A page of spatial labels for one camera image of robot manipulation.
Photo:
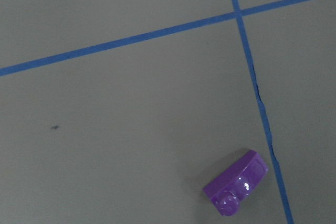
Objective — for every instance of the purple toy block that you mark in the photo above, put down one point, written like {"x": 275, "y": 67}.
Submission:
{"x": 233, "y": 185}

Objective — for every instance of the brown paper table mat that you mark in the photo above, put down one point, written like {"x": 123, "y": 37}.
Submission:
{"x": 122, "y": 111}

